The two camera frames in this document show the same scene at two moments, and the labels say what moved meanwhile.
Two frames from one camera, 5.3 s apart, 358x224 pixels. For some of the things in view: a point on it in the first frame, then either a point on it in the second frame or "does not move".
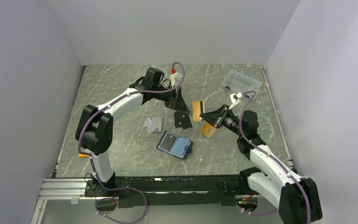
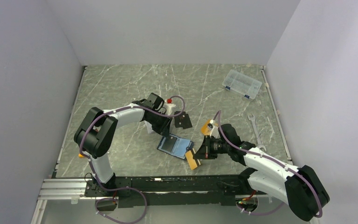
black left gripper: x=180 y=104 → x=164 y=129
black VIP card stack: x=182 y=119 does not move
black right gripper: x=216 y=118 → x=205 y=152
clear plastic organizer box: x=240 y=82 does not move
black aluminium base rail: x=154 y=191 does not move
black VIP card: x=168 y=142 does not move
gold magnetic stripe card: x=196 y=110 → x=191 y=161
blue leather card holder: x=173 y=144 does not move
